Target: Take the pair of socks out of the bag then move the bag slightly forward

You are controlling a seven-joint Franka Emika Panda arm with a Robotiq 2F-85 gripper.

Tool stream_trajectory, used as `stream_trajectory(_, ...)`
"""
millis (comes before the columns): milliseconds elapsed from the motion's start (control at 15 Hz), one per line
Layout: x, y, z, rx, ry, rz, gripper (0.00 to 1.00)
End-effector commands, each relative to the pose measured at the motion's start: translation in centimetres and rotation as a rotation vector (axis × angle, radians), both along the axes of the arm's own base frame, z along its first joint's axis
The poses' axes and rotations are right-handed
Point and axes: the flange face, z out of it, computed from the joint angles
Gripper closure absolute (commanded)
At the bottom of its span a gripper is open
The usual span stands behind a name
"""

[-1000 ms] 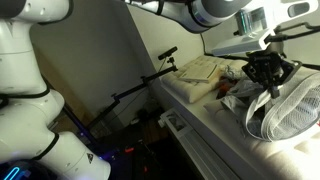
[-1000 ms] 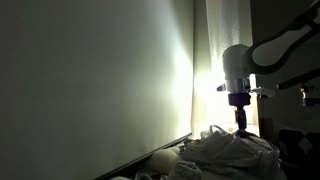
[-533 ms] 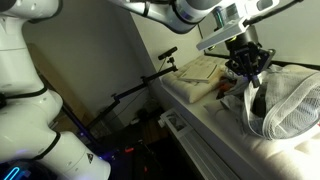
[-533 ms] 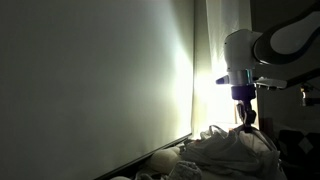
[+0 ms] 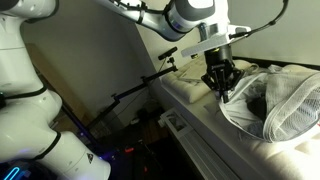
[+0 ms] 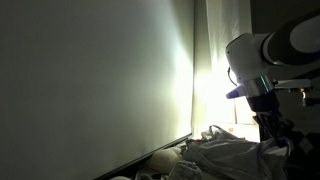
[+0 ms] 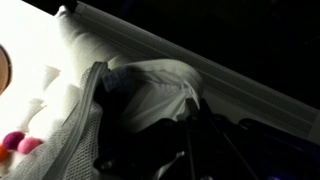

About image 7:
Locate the magenta felt ball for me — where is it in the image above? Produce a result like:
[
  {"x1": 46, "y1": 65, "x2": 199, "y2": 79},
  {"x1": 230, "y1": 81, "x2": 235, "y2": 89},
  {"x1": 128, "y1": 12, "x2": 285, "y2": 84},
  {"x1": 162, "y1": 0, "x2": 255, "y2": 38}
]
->
[{"x1": 2, "y1": 130, "x2": 27, "y2": 151}]

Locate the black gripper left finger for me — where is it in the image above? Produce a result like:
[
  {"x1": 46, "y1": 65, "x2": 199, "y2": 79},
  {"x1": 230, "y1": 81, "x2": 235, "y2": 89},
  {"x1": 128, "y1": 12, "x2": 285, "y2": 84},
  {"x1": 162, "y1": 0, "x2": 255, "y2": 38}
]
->
[{"x1": 93, "y1": 97, "x2": 198, "y2": 180}]

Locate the white mesh laundry bag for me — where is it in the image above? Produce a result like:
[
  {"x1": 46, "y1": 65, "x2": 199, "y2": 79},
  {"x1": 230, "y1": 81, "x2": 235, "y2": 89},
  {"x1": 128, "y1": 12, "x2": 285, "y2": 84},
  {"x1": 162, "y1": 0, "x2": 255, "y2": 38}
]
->
[{"x1": 0, "y1": 59, "x2": 205, "y2": 180}]

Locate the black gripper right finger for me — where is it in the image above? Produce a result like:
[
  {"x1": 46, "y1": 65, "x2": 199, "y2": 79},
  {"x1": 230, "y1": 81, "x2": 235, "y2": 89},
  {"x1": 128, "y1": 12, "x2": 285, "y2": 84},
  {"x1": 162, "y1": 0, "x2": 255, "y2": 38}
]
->
[{"x1": 197, "y1": 99, "x2": 320, "y2": 180}]

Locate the orange felt ball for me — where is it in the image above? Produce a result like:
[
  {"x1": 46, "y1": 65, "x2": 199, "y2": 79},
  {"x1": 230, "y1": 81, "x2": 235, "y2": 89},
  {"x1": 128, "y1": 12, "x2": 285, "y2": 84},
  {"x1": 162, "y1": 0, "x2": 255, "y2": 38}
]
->
[{"x1": 0, "y1": 144, "x2": 9, "y2": 163}]

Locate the pink felt ball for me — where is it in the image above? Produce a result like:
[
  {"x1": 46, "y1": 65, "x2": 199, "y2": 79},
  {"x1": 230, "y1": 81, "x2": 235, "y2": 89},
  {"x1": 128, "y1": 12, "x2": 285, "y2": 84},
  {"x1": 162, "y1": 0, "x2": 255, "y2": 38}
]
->
[{"x1": 17, "y1": 137, "x2": 44, "y2": 155}]

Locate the round wooden object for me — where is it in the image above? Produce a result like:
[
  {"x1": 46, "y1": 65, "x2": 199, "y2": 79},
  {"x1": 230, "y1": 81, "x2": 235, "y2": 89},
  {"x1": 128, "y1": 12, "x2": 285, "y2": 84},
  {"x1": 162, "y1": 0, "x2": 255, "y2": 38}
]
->
[{"x1": 0, "y1": 44, "x2": 13, "y2": 97}]

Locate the dark blue pair of socks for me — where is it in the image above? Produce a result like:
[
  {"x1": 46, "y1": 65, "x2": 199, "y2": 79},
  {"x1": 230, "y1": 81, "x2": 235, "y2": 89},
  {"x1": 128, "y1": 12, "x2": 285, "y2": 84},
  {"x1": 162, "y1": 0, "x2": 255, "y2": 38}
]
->
[{"x1": 93, "y1": 65, "x2": 148, "y2": 114}]

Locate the white perforated bed rail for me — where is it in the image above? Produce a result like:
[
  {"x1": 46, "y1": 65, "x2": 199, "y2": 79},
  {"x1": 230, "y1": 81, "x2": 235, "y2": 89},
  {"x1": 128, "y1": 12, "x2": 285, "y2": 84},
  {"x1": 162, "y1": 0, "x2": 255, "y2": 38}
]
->
[{"x1": 54, "y1": 0, "x2": 320, "y2": 145}]

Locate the white tufted cushion mat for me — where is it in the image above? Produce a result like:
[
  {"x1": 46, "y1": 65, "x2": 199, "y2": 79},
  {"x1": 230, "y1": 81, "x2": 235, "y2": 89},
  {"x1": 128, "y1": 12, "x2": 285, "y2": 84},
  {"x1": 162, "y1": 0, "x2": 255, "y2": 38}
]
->
[{"x1": 0, "y1": 0, "x2": 134, "y2": 168}]

